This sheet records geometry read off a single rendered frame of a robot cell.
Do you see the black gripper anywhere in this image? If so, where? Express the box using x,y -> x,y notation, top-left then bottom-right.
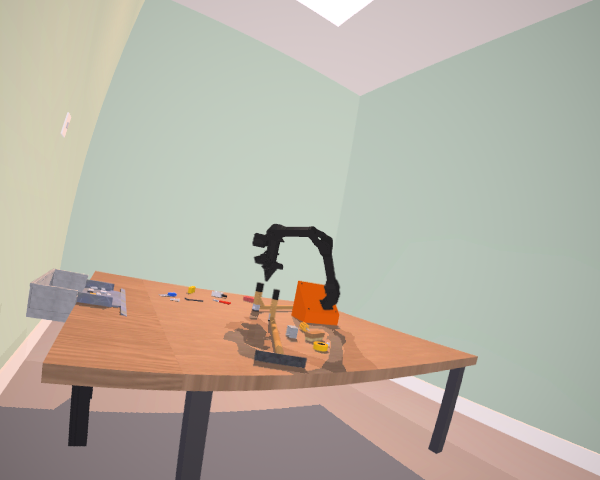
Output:
258,249 -> 283,282

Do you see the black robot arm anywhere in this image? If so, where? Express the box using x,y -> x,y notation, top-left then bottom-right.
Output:
252,224 -> 340,311

